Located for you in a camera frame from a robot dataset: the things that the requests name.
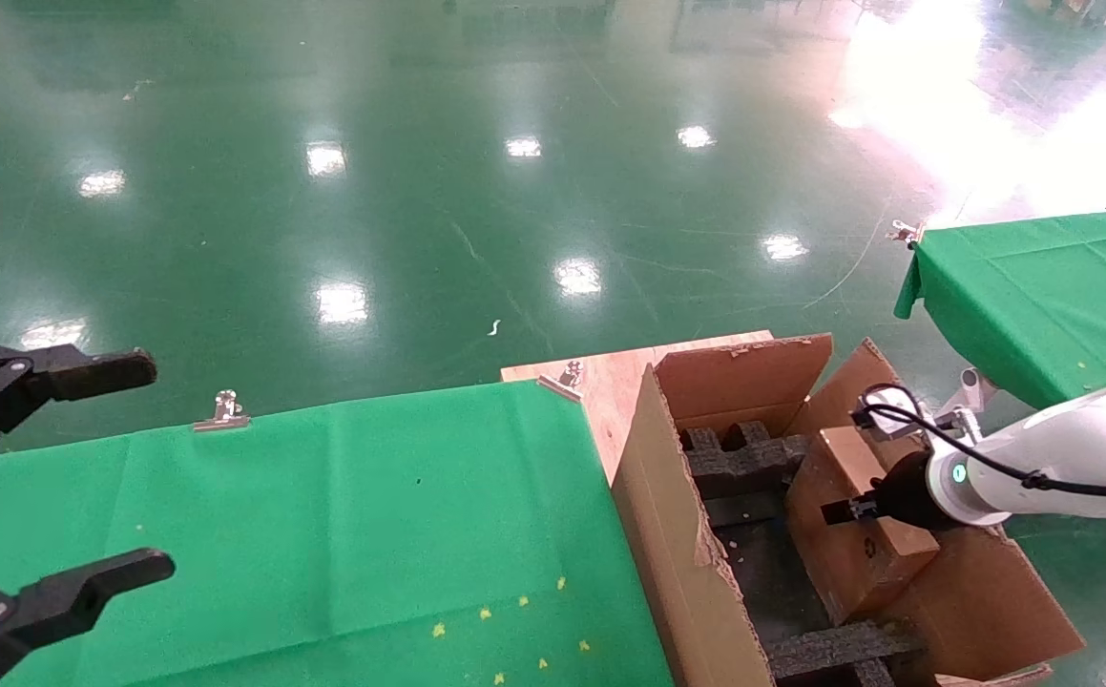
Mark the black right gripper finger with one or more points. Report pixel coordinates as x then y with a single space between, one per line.
853 511

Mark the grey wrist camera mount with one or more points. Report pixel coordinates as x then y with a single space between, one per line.
896 401

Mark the small brown cardboard box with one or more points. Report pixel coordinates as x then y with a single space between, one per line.
848 553

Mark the black foam insert bar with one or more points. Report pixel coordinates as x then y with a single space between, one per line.
829 649

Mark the large torn cardboard carton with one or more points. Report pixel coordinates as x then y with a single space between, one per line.
677 534

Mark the large green tablecloth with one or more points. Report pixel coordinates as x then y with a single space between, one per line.
323 525

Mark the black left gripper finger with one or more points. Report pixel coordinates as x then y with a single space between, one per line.
56 601
37 372

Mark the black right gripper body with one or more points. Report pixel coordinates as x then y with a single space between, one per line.
907 491

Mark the silver table clamp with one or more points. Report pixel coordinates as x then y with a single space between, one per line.
968 391

